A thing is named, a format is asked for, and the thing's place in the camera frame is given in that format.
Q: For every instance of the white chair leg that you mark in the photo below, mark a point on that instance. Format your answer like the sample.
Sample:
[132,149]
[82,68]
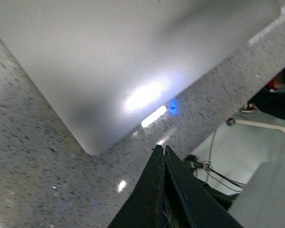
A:
[233,121]

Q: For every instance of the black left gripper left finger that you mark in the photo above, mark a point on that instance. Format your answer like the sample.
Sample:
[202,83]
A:
[144,207]

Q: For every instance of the person in black clothes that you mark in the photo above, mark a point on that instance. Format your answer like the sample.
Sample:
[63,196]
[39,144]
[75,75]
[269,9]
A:
[268,100]

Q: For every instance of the silver laptop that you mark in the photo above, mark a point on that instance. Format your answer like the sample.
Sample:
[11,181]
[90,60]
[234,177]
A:
[105,65]

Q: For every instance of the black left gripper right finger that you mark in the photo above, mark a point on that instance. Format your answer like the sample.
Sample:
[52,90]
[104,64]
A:
[200,209]

